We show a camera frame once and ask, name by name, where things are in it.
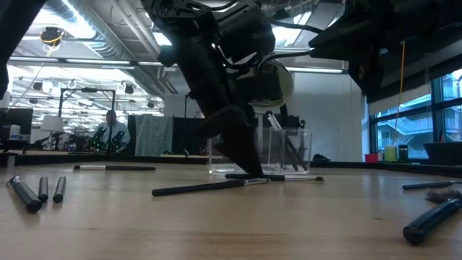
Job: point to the clear acrylic brush organizer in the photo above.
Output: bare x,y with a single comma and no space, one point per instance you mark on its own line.
299,144

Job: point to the black computer monitor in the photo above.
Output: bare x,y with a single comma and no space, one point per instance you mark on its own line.
18,121

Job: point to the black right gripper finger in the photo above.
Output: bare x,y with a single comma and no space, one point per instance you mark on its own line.
242,151
223,122

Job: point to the grey cloth partition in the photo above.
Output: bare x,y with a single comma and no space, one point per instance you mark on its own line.
153,135

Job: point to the white cup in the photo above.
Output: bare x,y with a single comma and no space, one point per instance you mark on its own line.
15,131

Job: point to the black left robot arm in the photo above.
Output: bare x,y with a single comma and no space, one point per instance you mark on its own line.
14,29

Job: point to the person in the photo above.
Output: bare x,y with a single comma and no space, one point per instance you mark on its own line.
113,130

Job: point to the ribbed silver ventilation duct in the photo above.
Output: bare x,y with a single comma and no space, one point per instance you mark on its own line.
108,50

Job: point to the black equipment stand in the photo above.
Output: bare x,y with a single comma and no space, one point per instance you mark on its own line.
294,121

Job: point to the black desk lamp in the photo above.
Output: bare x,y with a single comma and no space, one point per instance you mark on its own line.
283,86

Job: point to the small black makeup brush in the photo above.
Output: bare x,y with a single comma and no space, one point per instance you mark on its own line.
59,189
27,196
43,189

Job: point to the white-shade table lamp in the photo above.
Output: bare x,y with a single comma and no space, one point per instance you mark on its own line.
52,124

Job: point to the flat-head black makeup brush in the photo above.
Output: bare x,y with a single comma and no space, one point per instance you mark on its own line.
274,122

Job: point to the long ceiling light strip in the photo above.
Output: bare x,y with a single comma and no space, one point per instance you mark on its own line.
97,61

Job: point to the round-head black makeup brush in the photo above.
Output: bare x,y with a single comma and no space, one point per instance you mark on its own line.
198,187

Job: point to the black bin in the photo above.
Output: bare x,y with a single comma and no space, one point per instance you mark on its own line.
444,153

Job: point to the black fan makeup brush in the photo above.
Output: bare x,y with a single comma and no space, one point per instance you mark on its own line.
429,220

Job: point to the black metal stand frame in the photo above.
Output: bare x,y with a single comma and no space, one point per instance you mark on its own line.
86,90

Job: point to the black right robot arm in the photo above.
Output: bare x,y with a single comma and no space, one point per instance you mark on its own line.
361,36

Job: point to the black cup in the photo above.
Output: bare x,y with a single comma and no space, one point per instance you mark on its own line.
403,153

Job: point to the black background robot arms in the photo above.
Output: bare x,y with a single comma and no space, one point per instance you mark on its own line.
97,139

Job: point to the black aluminium table frame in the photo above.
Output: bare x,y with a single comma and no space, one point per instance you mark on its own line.
108,159

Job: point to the black cloth partition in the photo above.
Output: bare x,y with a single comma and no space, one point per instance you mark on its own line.
180,137

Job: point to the green cup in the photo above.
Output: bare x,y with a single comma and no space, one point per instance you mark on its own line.
391,154

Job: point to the thin black makeup brush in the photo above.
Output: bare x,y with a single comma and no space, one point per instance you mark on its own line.
126,168
426,185
288,177

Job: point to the large window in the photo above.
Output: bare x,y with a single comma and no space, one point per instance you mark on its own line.
404,130

